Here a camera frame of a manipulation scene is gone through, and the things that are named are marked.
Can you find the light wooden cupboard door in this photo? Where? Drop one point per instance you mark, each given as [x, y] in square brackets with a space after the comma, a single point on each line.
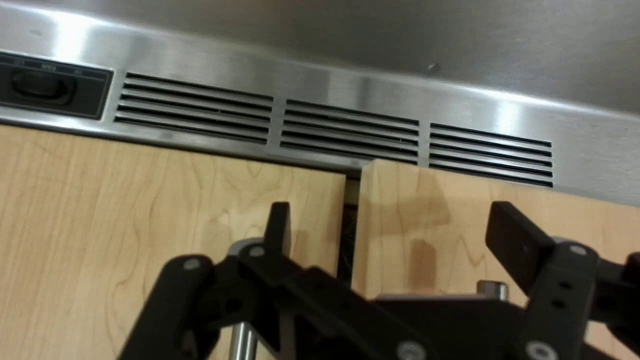
[100, 232]
[427, 226]

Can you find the stainless steel range hood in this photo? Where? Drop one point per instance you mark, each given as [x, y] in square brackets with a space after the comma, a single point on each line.
[333, 86]

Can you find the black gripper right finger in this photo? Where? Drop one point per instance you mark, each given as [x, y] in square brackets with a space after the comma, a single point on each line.
[566, 287]

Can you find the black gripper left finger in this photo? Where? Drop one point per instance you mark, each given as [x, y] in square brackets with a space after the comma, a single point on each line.
[313, 307]

